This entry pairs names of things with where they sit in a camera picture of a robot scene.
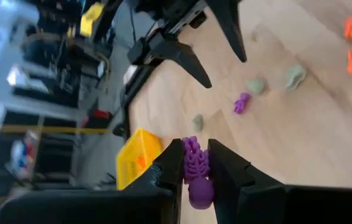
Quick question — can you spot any yellow plastic basket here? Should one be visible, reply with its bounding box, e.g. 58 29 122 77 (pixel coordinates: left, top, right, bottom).
115 128 164 190

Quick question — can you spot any silver mounting bracket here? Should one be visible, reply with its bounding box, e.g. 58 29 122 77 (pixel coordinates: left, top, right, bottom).
122 63 139 85

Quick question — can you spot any purple plastic Halloween figure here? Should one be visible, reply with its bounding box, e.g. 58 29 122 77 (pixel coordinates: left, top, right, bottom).
181 136 216 210
233 92 252 115

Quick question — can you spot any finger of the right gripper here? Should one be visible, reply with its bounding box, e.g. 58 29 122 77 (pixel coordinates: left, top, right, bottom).
127 34 213 90
206 0 248 63

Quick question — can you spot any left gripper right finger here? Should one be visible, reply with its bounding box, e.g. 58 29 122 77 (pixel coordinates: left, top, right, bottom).
206 138 352 224

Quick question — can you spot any yellow cable tag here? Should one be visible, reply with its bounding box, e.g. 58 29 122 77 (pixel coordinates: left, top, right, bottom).
79 2 105 38

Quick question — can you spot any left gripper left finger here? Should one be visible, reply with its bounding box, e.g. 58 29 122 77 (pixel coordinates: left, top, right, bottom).
0 138 185 224

